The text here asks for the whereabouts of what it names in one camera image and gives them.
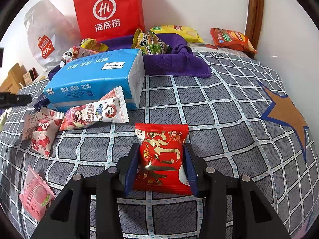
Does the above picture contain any wooden headboard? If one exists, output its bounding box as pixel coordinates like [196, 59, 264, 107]
[0, 62, 23, 94]

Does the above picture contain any panda print snack packet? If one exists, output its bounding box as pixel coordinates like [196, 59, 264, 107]
[60, 45, 99, 68]

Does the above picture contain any purple cloth lined box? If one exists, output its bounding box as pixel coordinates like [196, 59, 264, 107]
[48, 33, 212, 77]

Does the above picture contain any white plastic bag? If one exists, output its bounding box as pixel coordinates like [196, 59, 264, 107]
[24, 0, 83, 68]

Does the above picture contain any blue tissue pack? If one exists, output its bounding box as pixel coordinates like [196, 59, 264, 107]
[43, 48, 145, 112]

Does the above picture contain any long pink lollipop packet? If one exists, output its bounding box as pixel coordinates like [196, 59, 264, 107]
[60, 86, 130, 130]

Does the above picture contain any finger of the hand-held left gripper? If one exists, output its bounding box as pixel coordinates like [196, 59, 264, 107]
[0, 92, 33, 105]

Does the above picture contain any small blue snack packet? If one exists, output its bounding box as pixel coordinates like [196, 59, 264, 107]
[33, 95, 49, 111]

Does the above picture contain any red gold snack packet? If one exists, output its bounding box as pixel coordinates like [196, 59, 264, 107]
[133, 123, 193, 196]

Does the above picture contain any strawberry print snack packet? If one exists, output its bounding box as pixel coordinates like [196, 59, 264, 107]
[31, 118, 63, 158]

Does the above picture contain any pale pink snack packet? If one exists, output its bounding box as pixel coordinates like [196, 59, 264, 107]
[22, 107, 64, 140]

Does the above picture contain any grey checked blanket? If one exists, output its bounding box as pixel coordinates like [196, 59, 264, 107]
[0, 51, 317, 239]

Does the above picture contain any yellow pink snack packet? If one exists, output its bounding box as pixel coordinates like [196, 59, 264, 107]
[80, 38, 109, 53]

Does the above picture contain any yellow green snack packet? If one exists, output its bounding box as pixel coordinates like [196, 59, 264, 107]
[147, 31, 171, 55]
[131, 28, 151, 55]

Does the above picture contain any patterned box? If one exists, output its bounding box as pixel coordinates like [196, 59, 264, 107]
[22, 68, 39, 85]

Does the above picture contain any orange chip bag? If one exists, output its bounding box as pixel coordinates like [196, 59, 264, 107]
[210, 27, 258, 53]

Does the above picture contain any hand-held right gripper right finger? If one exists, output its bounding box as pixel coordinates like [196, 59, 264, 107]
[184, 143, 291, 239]

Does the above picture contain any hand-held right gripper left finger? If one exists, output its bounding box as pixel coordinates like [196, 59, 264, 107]
[31, 143, 141, 239]

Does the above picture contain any pink peach snack packet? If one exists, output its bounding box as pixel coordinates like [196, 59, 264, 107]
[19, 166, 55, 222]

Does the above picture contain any yellow chip bag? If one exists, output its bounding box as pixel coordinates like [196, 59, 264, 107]
[150, 24, 205, 43]

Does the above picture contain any red paper bag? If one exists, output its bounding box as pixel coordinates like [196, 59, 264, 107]
[72, 0, 145, 41]

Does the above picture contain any brown wooden door frame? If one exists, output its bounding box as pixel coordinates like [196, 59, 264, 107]
[244, 0, 265, 53]

